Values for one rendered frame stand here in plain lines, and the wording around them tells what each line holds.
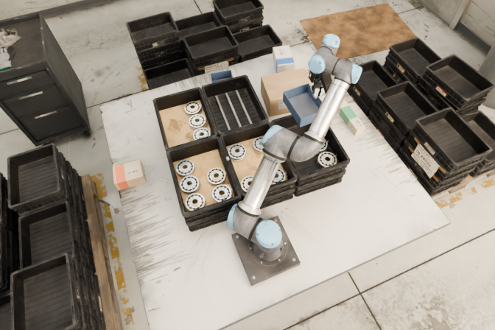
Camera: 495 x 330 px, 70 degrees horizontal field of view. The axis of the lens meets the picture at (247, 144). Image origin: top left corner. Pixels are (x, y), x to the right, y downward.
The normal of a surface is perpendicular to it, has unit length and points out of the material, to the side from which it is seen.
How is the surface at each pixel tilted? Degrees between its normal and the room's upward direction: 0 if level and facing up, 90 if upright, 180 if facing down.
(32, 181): 0
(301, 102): 1
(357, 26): 0
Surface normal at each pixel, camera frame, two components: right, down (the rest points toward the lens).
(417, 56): -0.03, -0.58
